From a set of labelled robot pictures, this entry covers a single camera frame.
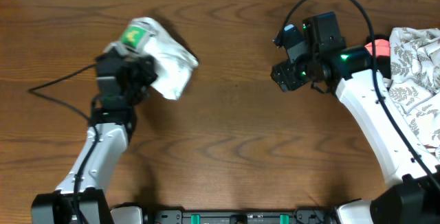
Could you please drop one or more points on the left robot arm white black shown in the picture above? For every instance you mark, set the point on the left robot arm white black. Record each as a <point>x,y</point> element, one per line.
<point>80,197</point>

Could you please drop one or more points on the white leaf-patterned garment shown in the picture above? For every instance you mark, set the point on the white leaf-patterned garment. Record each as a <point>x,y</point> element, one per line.
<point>414,65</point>

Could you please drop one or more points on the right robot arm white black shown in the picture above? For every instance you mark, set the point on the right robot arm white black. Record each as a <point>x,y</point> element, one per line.
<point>410,172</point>

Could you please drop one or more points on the black garment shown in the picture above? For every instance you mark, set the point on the black garment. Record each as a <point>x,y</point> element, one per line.
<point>383,63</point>

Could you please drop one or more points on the red garment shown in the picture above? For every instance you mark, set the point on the red garment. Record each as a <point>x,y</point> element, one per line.
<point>382,48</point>

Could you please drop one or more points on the white t-shirt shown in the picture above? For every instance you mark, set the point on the white t-shirt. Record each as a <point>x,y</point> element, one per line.
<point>173,63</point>

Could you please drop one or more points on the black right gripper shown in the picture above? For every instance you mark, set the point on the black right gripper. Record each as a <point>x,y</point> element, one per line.
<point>285,77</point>

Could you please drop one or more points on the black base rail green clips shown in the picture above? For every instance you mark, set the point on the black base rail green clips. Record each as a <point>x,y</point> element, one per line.
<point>132,213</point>

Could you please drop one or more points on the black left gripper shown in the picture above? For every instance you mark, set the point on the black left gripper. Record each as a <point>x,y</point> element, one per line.
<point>146,74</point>

